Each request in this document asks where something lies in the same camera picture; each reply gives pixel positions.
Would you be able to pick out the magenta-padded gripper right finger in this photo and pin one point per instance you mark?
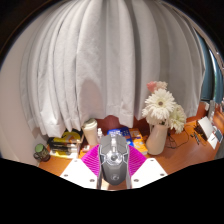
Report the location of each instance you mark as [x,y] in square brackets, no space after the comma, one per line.
[136,160]

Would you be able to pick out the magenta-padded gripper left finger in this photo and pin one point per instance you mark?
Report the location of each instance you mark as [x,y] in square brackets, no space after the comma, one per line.
[90,160]

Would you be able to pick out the grey black computer mouse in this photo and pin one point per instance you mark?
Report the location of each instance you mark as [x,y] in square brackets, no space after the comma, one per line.
[113,160]

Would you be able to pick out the flat red book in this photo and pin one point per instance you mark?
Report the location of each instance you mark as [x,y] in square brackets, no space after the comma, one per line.
[85,148]

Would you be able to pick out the orange yellow book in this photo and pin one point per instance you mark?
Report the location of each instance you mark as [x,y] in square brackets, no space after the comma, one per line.
[140,143]

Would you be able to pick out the white ceramic vase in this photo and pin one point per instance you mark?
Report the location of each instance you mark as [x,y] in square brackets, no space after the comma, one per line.
[156,141]

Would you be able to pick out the small clear pump bottle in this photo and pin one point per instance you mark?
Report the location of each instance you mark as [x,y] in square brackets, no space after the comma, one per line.
[99,135]

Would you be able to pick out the yellow black book stack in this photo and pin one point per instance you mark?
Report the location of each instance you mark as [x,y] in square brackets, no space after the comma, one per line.
[65,145]

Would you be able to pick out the green mug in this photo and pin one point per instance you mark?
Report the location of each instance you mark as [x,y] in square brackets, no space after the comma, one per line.
[42,152]

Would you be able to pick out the white flower bouquet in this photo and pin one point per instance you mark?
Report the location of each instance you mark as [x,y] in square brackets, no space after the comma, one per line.
[161,106]

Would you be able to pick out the white laptop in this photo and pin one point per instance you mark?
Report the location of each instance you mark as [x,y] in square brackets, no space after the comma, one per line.
[205,126]

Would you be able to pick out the white paper sheet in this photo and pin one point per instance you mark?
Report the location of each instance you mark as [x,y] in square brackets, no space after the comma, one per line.
[213,140]

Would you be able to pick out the white pleated curtain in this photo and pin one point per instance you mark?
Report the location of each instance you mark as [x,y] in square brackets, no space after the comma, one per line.
[100,60]

